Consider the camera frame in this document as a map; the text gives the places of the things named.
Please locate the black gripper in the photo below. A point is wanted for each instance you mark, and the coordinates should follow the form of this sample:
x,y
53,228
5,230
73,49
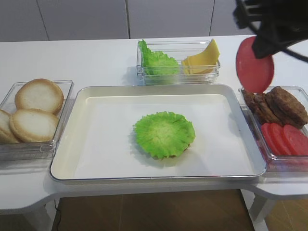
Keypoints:
x,y
277,24

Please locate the red tomato slice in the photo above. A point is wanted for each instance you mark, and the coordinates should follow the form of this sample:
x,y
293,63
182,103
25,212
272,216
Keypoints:
x,y
255,75

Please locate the upright yellow cheese slice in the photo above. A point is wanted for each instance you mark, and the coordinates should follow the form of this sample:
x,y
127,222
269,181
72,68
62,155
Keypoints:
x,y
212,52

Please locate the yellow cheese slices stack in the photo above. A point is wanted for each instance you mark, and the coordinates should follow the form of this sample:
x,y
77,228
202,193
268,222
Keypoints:
x,y
199,64

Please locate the clear lettuce cheese container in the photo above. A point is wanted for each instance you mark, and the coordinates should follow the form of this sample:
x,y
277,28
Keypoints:
x,y
179,50

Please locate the green lettuce leaves in container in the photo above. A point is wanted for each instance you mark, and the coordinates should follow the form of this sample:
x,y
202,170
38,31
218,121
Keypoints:
x,y
157,63

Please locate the green lettuce leaf on tray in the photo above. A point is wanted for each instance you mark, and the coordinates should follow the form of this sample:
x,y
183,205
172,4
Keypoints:
x,y
164,134

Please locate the left brown meat patty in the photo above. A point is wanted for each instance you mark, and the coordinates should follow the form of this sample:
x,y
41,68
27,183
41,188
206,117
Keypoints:
x,y
250,101

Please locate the brown meat patty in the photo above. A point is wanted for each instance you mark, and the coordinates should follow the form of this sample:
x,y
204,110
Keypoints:
x,y
265,109
250,101
288,109

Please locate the middle brown meat patty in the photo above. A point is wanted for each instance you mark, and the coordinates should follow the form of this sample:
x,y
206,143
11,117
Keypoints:
x,y
265,109

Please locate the right brown meat patty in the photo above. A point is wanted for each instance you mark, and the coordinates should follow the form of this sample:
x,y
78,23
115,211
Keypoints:
x,y
288,109

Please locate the clear patty tomato container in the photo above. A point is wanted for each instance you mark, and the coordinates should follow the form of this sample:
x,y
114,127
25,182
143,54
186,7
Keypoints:
x,y
275,163

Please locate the stacked red tomato slices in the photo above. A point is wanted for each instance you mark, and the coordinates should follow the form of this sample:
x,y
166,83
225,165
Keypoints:
x,y
286,140

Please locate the white metal serving tray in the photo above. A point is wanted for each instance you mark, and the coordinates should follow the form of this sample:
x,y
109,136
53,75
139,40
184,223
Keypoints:
x,y
98,142

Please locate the top bun half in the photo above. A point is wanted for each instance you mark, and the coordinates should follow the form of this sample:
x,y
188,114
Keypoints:
x,y
40,94

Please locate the clear bun container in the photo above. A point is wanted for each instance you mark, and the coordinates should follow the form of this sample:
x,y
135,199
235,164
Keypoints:
x,y
37,150

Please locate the front bun half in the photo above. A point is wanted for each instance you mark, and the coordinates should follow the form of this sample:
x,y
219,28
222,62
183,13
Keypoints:
x,y
33,125

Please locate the left edge bun half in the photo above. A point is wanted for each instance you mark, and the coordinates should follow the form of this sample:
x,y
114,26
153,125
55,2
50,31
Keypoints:
x,y
6,136

